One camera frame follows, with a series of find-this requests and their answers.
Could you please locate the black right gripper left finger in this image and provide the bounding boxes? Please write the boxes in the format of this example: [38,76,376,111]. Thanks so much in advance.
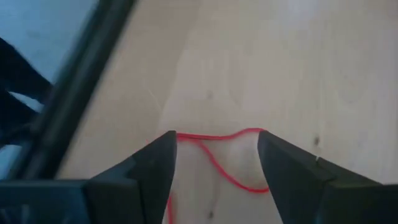
[0,130,178,224]

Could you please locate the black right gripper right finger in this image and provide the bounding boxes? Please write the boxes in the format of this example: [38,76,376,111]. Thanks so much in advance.
[257,130,398,224]

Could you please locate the thin red rubber band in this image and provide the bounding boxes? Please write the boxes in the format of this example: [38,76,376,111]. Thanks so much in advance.
[166,127,271,224]

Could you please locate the black aluminium frame rail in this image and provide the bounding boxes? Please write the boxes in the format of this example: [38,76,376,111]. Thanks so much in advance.
[15,0,137,183]

